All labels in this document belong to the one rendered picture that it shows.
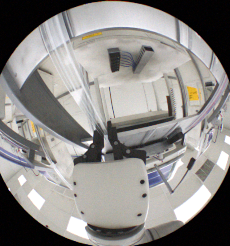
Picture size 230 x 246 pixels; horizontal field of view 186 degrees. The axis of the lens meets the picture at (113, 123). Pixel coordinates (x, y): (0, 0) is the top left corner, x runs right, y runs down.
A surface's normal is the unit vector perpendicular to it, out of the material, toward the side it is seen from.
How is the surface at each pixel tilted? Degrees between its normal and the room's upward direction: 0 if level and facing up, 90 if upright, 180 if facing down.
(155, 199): 180
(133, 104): 90
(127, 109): 90
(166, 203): 180
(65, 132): 90
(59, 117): 90
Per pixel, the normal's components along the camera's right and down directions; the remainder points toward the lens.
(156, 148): -0.15, -0.51
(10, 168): 0.98, -0.19
